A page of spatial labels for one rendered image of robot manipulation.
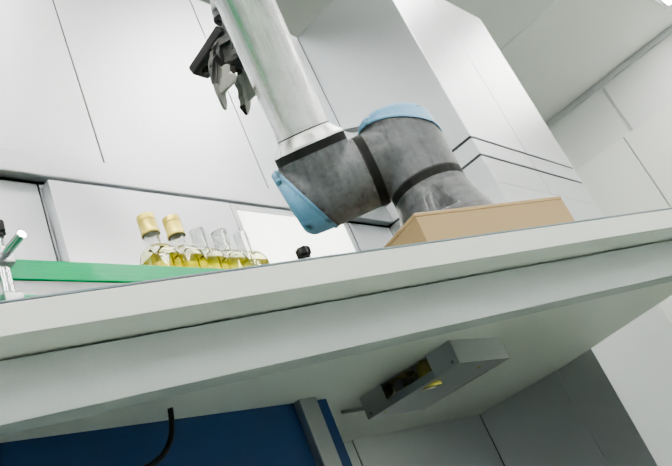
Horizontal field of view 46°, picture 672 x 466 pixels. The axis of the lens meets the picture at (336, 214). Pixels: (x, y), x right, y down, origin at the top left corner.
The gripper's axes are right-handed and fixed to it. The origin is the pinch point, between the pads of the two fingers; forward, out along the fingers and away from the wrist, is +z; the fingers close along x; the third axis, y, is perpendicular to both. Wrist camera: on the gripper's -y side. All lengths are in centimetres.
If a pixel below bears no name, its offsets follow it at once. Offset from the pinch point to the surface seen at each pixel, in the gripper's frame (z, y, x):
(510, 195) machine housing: 12, 11, 92
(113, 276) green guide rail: 38, 12, -39
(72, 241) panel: 25.0, -20.5, -25.4
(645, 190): -34, -39, 363
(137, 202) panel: 14.5, -24.4, -7.3
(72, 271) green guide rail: 38, 12, -45
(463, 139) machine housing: -7, 2, 88
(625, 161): -54, -46, 363
